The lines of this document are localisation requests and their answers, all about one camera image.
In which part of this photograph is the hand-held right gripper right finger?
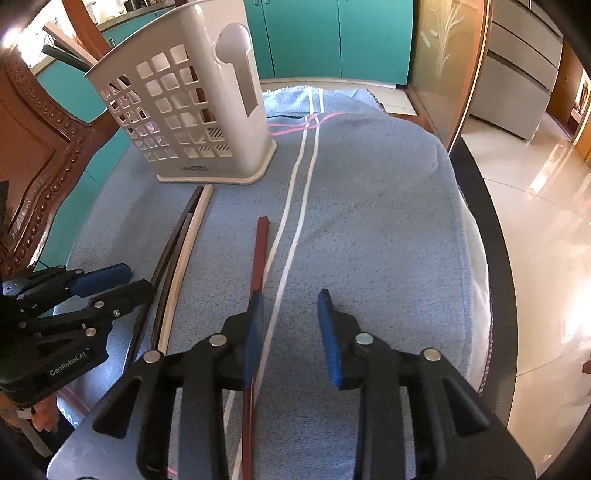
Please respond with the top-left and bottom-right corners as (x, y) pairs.
(318, 288), (490, 480)

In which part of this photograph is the blue striped towel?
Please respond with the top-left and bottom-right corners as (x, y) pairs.
(46, 85), (492, 480)

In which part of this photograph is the white plastic utensil holder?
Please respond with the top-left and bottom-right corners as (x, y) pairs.
(83, 0), (278, 184)

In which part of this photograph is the frosted glass sliding door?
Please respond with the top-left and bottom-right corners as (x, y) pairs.
(404, 0), (492, 153)

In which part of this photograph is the person's left hand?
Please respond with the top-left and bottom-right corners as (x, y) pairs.
(32, 392), (60, 433)

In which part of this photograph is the grey refrigerator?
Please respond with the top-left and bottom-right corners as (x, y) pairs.
(462, 0), (565, 141)

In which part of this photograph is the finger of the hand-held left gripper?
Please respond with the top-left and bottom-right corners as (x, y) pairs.
(0, 263), (133, 315)
(18, 279), (154, 344)

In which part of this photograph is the white chopstick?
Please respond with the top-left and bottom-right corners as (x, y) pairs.
(159, 186), (214, 356)

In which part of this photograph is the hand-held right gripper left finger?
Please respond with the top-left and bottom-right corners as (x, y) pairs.
(92, 291), (266, 480)

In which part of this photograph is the carved wooden chair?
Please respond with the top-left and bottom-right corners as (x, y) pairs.
(0, 0), (127, 278)

